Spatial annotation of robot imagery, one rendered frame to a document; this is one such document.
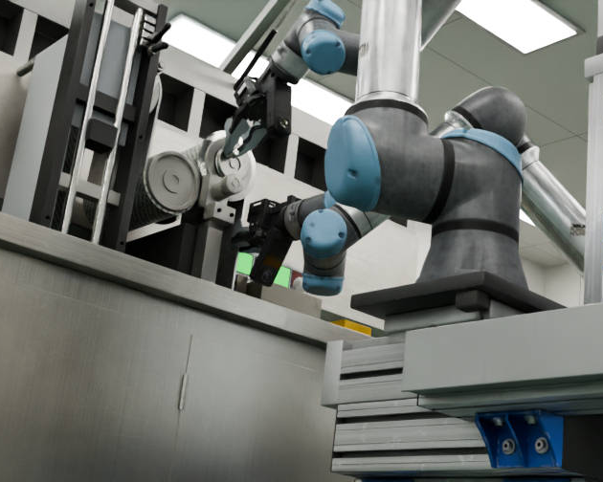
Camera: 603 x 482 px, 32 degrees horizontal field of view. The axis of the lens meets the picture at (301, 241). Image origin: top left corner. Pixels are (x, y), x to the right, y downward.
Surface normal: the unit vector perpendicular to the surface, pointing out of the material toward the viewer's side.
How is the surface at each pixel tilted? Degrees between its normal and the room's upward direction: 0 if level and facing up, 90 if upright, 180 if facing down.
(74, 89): 90
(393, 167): 109
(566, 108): 180
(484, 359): 90
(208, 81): 90
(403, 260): 90
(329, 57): 138
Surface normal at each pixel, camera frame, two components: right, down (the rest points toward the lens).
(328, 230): -0.04, -0.33
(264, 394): 0.65, -0.18
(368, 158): 0.20, -0.05
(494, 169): 0.28, -0.29
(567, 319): -0.73, -0.30
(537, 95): -0.11, 0.94
